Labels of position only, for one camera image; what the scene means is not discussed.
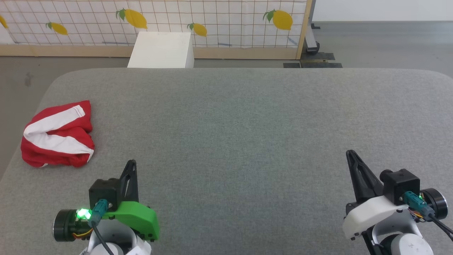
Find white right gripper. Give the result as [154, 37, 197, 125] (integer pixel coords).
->
[342, 150, 412, 241]

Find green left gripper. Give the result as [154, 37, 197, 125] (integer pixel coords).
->
[105, 159, 160, 242]

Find red and white shorts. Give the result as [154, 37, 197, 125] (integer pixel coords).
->
[21, 100, 95, 168]

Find black floor mat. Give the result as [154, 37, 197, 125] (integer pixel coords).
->
[300, 52, 335, 61]
[283, 62, 343, 68]

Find white box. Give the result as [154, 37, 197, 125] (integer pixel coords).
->
[127, 32, 195, 68]

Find grey stand leg with wheel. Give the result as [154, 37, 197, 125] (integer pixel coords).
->
[304, 22, 321, 55]

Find lemon print partition screen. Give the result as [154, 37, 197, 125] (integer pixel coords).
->
[0, 0, 314, 60]

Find lemon print cloth panel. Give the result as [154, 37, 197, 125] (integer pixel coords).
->
[0, 0, 307, 49]

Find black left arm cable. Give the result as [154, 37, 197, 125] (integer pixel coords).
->
[88, 199, 116, 255]

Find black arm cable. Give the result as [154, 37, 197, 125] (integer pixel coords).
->
[88, 199, 116, 255]
[403, 191, 453, 242]

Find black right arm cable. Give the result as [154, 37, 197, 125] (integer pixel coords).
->
[403, 191, 453, 242]

